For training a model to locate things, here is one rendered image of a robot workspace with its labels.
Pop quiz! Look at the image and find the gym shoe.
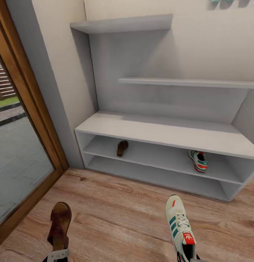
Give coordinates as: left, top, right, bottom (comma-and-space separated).
166, 195, 197, 262
188, 149, 208, 172

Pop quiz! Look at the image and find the sandal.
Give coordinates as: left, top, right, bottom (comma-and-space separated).
47, 202, 72, 251
117, 140, 128, 157

